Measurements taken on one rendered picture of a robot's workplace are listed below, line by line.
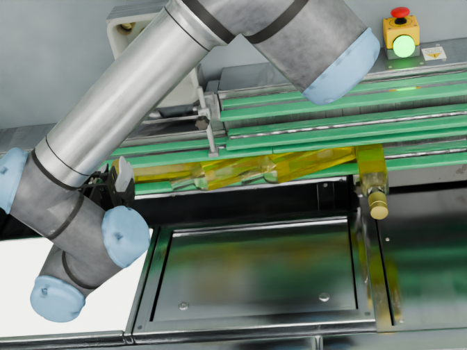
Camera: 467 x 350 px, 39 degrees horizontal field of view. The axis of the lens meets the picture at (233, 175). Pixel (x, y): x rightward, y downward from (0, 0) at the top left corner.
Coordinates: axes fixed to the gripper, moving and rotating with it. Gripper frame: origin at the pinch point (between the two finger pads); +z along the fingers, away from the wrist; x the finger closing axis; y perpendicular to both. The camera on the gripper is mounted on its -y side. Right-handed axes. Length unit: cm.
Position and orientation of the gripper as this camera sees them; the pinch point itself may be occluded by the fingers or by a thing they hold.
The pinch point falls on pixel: (117, 171)
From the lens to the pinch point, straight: 121.7
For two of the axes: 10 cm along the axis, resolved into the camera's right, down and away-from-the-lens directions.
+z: 0.9, -5.9, 8.0
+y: -1.5, -8.0, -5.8
